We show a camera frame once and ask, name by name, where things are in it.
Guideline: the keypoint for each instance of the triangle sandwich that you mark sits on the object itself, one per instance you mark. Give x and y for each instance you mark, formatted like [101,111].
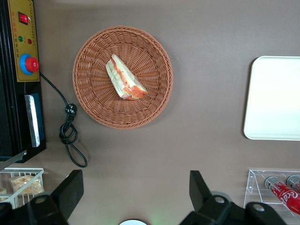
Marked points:
[124,79]

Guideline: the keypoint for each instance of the red emergency stop button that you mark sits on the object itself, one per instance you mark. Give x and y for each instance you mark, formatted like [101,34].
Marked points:
[30,64]

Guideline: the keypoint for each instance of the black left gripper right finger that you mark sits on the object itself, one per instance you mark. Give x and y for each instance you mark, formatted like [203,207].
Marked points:
[199,189]

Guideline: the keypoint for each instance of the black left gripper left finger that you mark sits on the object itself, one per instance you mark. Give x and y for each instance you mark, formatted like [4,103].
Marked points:
[70,189]

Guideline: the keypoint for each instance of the yellow control box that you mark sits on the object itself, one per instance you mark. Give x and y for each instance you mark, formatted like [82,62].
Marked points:
[9,105]

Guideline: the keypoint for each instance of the clear bag of snacks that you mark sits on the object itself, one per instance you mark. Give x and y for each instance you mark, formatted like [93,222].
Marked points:
[27,185]

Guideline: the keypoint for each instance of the red rocker switch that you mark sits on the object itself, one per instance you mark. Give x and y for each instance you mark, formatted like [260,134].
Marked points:
[23,18]

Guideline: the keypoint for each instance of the clear acrylic bottle rack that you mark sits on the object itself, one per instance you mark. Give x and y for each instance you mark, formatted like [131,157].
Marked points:
[255,187]

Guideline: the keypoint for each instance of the brown round wicker basket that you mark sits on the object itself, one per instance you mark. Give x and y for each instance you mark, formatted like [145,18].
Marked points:
[98,98]

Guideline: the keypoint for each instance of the beige rectangular tray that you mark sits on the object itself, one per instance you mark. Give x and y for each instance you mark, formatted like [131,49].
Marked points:
[274,98]

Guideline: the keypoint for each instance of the red cola bottle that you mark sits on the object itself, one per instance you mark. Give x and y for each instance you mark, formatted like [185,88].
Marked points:
[287,197]
[294,182]

